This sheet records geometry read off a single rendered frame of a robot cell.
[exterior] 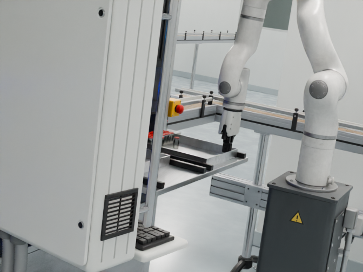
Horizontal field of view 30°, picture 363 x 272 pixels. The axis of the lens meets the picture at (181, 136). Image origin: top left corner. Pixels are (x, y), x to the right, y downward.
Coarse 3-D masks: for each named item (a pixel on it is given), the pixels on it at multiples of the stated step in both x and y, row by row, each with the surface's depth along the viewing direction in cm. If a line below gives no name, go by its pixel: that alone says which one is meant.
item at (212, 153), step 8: (176, 136) 280; (184, 136) 278; (184, 144) 278; (192, 144) 277; (200, 144) 275; (208, 144) 273; (216, 144) 271; (168, 152) 253; (176, 152) 251; (184, 152) 264; (192, 152) 266; (200, 152) 268; (208, 152) 269; (216, 152) 271; (232, 152) 263; (200, 160) 246; (208, 160) 246; (216, 160) 252; (224, 160) 258
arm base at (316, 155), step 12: (312, 144) 241; (324, 144) 240; (300, 156) 246; (312, 156) 241; (324, 156) 241; (300, 168) 245; (312, 168) 242; (324, 168) 242; (288, 180) 247; (300, 180) 245; (312, 180) 243; (324, 180) 244; (324, 192) 240
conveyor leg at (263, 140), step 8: (264, 136) 348; (264, 144) 349; (264, 152) 350; (256, 160) 353; (264, 160) 351; (256, 168) 353; (256, 176) 353; (256, 184) 354; (248, 208) 359; (248, 216) 358; (256, 216) 358; (248, 224) 359; (248, 232) 359; (248, 240) 360; (248, 248) 361; (248, 256) 362
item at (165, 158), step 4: (148, 152) 247; (148, 156) 247; (160, 156) 245; (164, 156) 244; (168, 156) 242; (148, 160) 245; (160, 160) 238; (164, 160) 240; (168, 160) 243; (148, 164) 231; (160, 164) 238; (164, 164) 241; (168, 164) 243; (144, 168) 229; (148, 168) 232; (144, 172) 230
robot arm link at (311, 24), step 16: (304, 0) 243; (320, 0) 241; (304, 16) 238; (320, 16) 237; (304, 32) 238; (320, 32) 236; (304, 48) 242; (320, 48) 237; (320, 64) 243; (336, 64) 242
